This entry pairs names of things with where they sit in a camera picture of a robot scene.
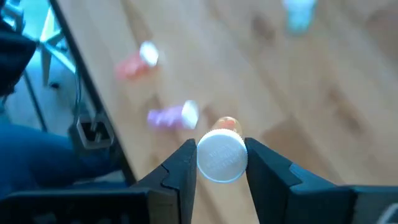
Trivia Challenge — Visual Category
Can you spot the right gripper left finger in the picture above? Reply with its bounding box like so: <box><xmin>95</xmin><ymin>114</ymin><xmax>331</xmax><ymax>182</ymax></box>
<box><xmin>132</xmin><ymin>139</ymin><xmax>198</xmax><ymax>224</ymax></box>

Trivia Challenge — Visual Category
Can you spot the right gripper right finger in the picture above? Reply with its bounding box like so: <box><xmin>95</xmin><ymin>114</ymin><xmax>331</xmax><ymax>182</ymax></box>
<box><xmin>245</xmin><ymin>138</ymin><xmax>354</xmax><ymax>224</ymax></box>

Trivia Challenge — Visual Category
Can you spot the red pill bottle white cap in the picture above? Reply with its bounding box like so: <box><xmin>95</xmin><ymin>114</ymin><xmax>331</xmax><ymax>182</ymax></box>
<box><xmin>196</xmin><ymin>116</ymin><xmax>249</xmax><ymax>184</ymax></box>
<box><xmin>114</xmin><ymin>40</ymin><xmax>160</xmax><ymax>81</ymax></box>

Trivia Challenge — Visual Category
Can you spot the teal pill bottle white cap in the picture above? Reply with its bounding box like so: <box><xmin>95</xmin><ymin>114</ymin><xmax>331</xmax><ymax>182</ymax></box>
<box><xmin>282</xmin><ymin>0</ymin><xmax>317</xmax><ymax>34</ymax></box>

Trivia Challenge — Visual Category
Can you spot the purple pill bottle white cap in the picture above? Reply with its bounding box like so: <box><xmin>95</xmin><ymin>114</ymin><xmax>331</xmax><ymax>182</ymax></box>
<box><xmin>146</xmin><ymin>99</ymin><xmax>200</xmax><ymax>131</ymax></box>

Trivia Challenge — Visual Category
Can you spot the person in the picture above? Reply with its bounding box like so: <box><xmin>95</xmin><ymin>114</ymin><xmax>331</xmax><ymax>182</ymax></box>
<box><xmin>0</xmin><ymin>18</ymin><xmax>130</xmax><ymax>200</ymax></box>

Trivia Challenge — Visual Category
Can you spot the grey office chair base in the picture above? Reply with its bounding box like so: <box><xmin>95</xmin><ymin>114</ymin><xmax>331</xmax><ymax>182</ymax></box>
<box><xmin>39</xmin><ymin>6</ymin><xmax>78</xmax><ymax>86</ymax></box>

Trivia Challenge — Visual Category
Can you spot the black aluminium table frame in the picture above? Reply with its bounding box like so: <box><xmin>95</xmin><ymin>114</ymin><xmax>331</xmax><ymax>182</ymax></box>
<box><xmin>48</xmin><ymin>0</ymin><xmax>137</xmax><ymax>187</ymax></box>

